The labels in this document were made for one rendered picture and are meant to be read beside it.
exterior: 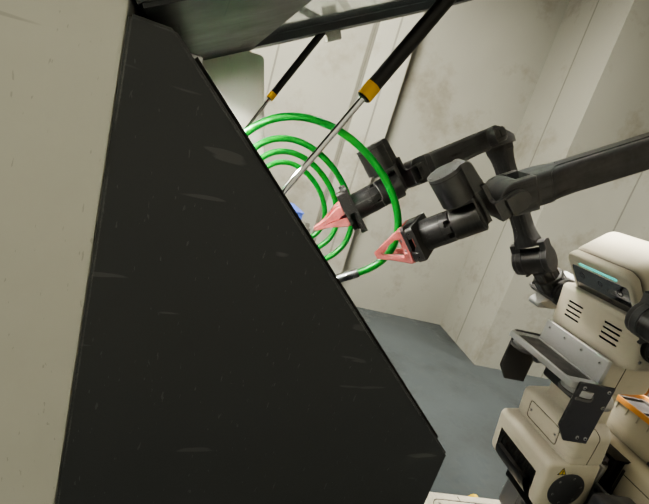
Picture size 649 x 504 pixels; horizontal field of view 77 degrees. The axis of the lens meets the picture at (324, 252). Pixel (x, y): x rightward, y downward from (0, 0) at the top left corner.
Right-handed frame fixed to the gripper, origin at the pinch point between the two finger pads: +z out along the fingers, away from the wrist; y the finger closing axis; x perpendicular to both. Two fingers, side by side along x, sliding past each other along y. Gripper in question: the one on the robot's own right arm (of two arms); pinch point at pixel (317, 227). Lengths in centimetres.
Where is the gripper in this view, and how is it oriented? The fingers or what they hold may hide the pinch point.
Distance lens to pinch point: 87.0
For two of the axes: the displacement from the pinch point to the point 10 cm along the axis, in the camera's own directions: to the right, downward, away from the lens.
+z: -8.8, 4.7, 0.9
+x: 0.4, 2.6, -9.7
